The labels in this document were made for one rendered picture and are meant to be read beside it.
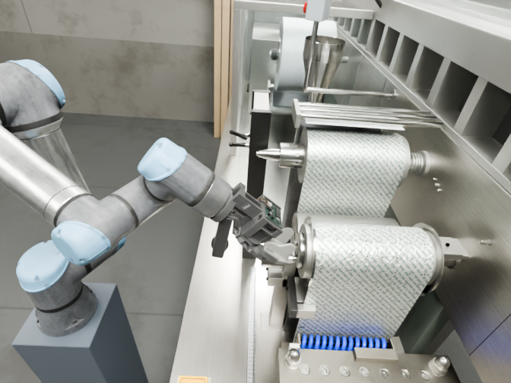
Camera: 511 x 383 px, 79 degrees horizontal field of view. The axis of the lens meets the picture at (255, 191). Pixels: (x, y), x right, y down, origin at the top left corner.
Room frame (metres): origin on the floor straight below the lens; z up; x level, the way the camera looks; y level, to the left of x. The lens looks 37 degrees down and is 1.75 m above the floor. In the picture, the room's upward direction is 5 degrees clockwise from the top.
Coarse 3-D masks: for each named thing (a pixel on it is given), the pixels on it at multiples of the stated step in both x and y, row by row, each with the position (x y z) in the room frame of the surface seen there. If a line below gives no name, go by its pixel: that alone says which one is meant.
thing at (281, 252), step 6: (264, 246) 0.43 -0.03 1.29; (270, 246) 0.43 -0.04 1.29; (276, 246) 0.43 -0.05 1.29; (282, 246) 0.43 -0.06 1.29; (288, 246) 0.43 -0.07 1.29; (294, 246) 0.43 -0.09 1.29; (270, 252) 0.42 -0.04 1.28; (276, 252) 0.43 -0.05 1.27; (282, 252) 0.43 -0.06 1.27; (288, 252) 0.43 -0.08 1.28; (282, 258) 0.43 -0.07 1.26; (288, 258) 0.44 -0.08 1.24; (282, 264) 0.43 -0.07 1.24
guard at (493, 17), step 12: (420, 0) 1.11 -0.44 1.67; (432, 0) 1.00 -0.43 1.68; (444, 0) 0.92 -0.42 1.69; (456, 0) 0.84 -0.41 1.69; (468, 0) 0.78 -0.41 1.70; (480, 0) 0.73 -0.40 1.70; (492, 0) 0.68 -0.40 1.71; (504, 0) 0.64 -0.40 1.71; (456, 12) 0.90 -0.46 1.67; (468, 12) 0.83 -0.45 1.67; (480, 12) 0.77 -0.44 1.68; (492, 12) 0.72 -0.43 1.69; (504, 12) 0.67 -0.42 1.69; (504, 24) 0.71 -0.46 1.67
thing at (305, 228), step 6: (300, 228) 0.51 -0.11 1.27; (306, 228) 0.47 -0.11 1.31; (306, 234) 0.45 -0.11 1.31; (306, 240) 0.44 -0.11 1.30; (306, 246) 0.43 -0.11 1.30; (312, 246) 0.43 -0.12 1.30; (306, 252) 0.42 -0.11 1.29; (306, 258) 0.41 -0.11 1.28; (306, 264) 0.41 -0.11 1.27; (300, 270) 0.43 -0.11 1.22; (306, 270) 0.40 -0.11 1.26; (300, 276) 0.42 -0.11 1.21; (306, 276) 0.41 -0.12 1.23; (432, 276) 0.41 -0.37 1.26
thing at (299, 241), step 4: (296, 236) 0.49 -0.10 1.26; (300, 236) 0.46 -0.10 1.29; (296, 240) 0.49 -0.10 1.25; (300, 240) 0.45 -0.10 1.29; (304, 240) 0.46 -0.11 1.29; (296, 244) 0.48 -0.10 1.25; (300, 244) 0.45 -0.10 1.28; (304, 244) 0.45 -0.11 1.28; (296, 248) 0.47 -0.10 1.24; (300, 248) 0.44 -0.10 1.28; (304, 248) 0.44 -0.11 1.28; (296, 252) 0.47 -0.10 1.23; (300, 252) 0.43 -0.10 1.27; (304, 252) 0.43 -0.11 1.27; (296, 256) 0.46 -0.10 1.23; (300, 256) 0.43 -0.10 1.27; (304, 256) 0.43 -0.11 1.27; (296, 260) 0.45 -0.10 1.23; (300, 260) 0.43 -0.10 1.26; (296, 264) 0.44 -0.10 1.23; (300, 264) 0.42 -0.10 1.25
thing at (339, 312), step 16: (320, 304) 0.40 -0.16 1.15; (336, 304) 0.40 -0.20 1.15; (352, 304) 0.40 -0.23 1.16; (368, 304) 0.40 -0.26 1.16; (384, 304) 0.41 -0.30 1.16; (400, 304) 0.41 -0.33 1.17; (304, 320) 0.40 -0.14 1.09; (320, 320) 0.40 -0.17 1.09; (336, 320) 0.40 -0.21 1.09; (352, 320) 0.40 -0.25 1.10; (368, 320) 0.41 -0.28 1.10; (384, 320) 0.41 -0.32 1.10; (400, 320) 0.41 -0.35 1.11; (352, 336) 0.40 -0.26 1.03; (368, 336) 0.41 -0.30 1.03; (384, 336) 0.41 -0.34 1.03
